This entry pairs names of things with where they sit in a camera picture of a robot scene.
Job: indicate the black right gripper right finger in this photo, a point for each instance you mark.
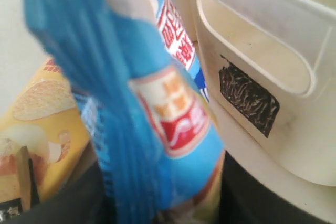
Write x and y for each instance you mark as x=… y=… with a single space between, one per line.
x=245 y=200

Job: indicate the cream bin square mark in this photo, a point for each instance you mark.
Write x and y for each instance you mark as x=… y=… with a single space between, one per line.
x=271 y=65

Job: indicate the blue noodle packet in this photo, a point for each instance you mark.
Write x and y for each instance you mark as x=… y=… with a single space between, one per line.
x=138 y=84

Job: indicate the yellow Lays chips can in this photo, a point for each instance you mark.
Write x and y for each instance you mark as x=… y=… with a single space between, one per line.
x=45 y=119

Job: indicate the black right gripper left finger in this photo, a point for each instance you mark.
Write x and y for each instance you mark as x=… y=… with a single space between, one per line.
x=84 y=201

